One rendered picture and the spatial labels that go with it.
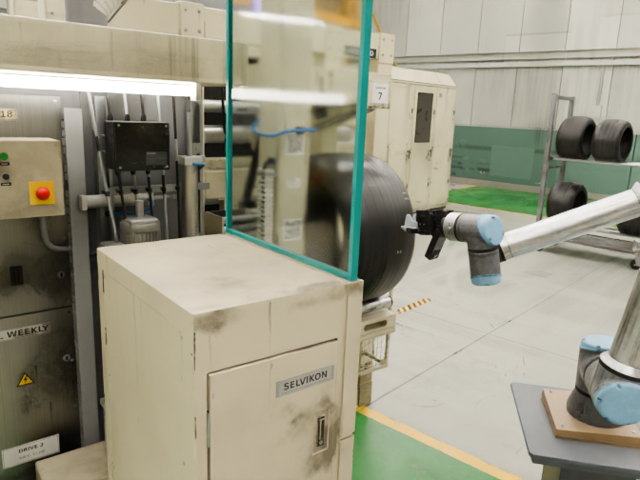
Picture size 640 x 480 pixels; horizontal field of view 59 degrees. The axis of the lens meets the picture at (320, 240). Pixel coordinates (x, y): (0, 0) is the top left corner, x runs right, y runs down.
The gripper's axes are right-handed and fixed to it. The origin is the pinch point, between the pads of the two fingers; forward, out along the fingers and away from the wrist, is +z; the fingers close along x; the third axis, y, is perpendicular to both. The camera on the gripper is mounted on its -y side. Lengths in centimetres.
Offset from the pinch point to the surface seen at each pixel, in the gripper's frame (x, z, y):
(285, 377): 81, -45, -19
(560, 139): -503, 227, 44
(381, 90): -30, 42, 53
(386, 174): -1.4, 10.0, 18.7
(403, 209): -2.5, 2.9, 6.6
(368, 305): 1.4, 18.3, -29.9
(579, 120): -518, 212, 66
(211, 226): 38, 70, 0
